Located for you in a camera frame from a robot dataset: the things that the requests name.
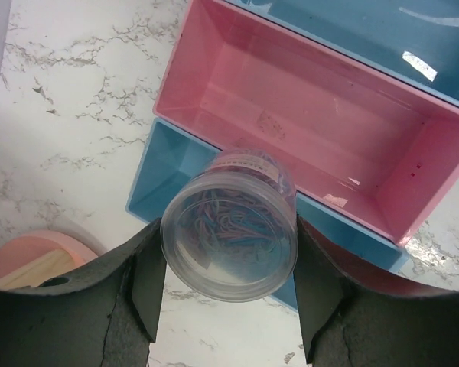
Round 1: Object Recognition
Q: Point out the sky blue drawer bin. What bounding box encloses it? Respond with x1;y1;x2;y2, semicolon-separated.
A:
234;0;459;106

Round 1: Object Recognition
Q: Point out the clear blue round box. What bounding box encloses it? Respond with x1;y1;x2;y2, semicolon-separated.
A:
160;148;298;303

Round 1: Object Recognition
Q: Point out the pink drawer bin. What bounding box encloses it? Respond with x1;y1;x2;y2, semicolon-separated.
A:
154;1;459;245

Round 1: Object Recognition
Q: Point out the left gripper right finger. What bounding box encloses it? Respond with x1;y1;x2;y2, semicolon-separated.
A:
294;218;459;366

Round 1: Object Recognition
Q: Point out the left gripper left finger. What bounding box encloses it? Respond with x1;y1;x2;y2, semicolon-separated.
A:
0;220;165;366

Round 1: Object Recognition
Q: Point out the pink wooden shelf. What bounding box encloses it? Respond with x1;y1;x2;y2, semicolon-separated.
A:
0;230;97;290

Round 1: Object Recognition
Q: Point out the light blue drawer bin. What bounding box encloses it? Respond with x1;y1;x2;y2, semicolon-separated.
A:
126;119;408;300

